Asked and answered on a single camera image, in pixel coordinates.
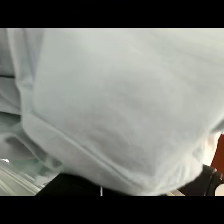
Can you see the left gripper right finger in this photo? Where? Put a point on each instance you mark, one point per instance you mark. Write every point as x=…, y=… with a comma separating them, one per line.
x=110, y=193

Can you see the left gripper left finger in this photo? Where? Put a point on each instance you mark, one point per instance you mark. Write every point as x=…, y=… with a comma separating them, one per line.
x=71, y=186

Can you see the light blue T-shirt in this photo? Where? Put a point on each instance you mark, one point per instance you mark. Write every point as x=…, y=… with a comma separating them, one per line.
x=126, y=100

